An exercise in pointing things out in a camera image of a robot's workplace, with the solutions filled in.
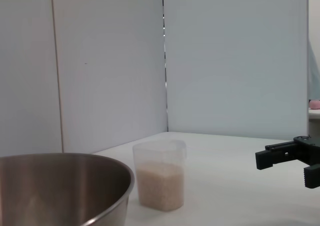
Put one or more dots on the pale green curtain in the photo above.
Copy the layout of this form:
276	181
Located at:
314	73

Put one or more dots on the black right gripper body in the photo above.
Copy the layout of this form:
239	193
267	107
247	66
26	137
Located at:
310	148

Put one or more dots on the pink round object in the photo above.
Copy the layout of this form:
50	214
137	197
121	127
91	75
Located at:
315	105

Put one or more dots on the white side table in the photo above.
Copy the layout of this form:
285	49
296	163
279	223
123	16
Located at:
314	123

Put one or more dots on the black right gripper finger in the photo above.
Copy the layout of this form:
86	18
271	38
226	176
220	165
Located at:
268	158
312	177

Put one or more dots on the stainless steel mixing bowl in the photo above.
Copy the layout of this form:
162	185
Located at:
62	186

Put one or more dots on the transparent plastic measuring cup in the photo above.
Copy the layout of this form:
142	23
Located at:
160	153

